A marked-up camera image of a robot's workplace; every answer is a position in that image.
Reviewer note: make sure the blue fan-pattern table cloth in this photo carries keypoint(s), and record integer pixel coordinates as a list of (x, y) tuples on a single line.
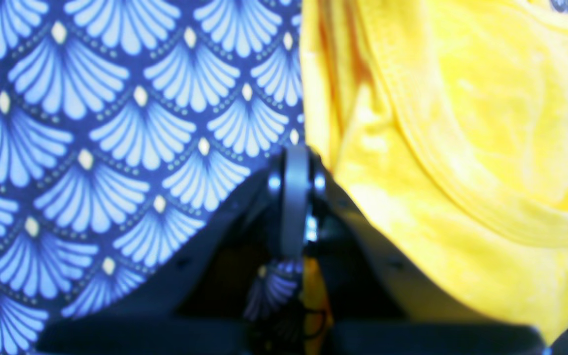
[(123, 125)]

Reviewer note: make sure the left gripper black-tipped right finger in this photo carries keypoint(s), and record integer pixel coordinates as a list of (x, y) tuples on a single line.
[(381, 302)]

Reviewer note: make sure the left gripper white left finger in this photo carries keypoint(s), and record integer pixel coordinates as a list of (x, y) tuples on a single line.
[(193, 304)]

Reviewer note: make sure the yellow T-shirt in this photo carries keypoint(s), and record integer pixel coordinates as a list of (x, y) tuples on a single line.
[(446, 121)]

